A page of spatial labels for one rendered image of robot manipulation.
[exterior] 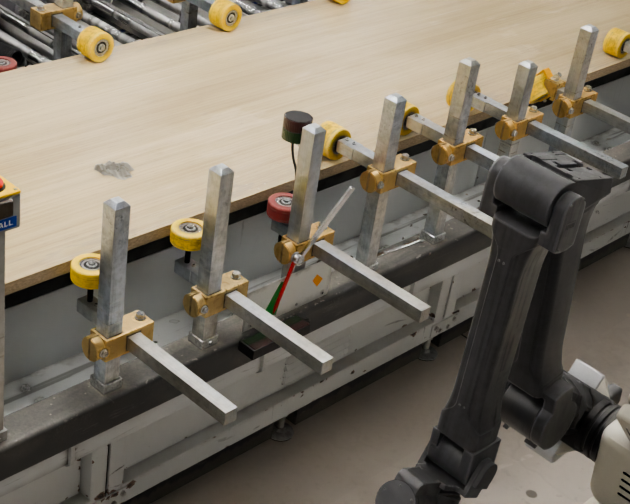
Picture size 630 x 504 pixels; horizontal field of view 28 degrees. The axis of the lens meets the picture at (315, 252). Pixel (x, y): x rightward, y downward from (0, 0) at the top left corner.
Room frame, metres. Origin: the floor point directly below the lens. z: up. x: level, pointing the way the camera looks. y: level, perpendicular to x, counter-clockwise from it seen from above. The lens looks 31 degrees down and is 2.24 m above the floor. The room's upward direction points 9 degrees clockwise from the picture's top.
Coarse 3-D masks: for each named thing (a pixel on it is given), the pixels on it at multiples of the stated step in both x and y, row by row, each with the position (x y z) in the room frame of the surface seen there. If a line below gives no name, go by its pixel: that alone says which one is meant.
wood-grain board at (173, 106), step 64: (320, 0) 3.67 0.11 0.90; (384, 0) 3.76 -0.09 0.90; (448, 0) 3.86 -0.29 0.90; (512, 0) 3.96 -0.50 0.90; (576, 0) 4.06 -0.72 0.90; (64, 64) 2.92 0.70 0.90; (128, 64) 2.98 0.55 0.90; (192, 64) 3.04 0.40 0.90; (256, 64) 3.11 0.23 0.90; (320, 64) 3.18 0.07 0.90; (384, 64) 3.25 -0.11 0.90; (448, 64) 3.33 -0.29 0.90; (512, 64) 3.40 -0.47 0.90; (0, 128) 2.52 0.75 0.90; (64, 128) 2.57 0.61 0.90; (128, 128) 2.62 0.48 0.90; (192, 128) 2.67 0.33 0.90; (256, 128) 2.73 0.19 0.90; (64, 192) 2.28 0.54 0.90; (128, 192) 2.32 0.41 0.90; (192, 192) 2.37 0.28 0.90; (256, 192) 2.41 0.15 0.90; (64, 256) 2.04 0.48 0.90
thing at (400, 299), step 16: (272, 224) 2.38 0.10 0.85; (320, 256) 2.29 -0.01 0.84; (336, 256) 2.26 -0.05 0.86; (352, 272) 2.23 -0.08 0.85; (368, 272) 2.22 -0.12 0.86; (368, 288) 2.20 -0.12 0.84; (384, 288) 2.17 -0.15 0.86; (400, 288) 2.18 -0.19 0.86; (400, 304) 2.14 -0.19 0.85; (416, 304) 2.13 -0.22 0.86; (416, 320) 2.11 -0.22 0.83
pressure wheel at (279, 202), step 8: (272, 200) 2.38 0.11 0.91; (280, 200) 2.39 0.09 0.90; (288, 200) 2.38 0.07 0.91; (272, 208) 2.35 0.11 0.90; (280, 208) 2.35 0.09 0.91; (288, 208) 2.35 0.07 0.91; (272, 216) 2.35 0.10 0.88; (280, 216) 2.35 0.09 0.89; (288, 216) 2.35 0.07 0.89; (280, 240) 2.38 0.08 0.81
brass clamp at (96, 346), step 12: (132, 312) 1.99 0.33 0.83; (132, 324) 1.95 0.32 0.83; (144, 324) 1.95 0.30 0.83; (96, 336) 1.89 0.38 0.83; (120, 336) 1.91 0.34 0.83; (84, 348) 1.89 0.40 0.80; (96, 348) 1.87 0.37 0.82; (108, 348) 1.88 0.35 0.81; (120, 348) 1.91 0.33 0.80; (96, 360) 1.87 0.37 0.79; (108, 360) 1.89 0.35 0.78
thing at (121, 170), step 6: (108, 162) 2.41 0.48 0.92; (114, 162) 2.41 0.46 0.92; (126, 162) 2.43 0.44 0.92; (96, 168) 2.39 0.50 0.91; (102, 168) 2.40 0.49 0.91; (108, 168) 2.40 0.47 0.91; (114, 168) 2.40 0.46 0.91; (120, 168) 2.39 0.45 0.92; (126, 168) 2.42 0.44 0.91; (132, 168) 2.42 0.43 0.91; (108, 174) 2.38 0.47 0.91; (114, 174) 2.38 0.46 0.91; (120, 174) 2.38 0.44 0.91; (126, 174) 2.39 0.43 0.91
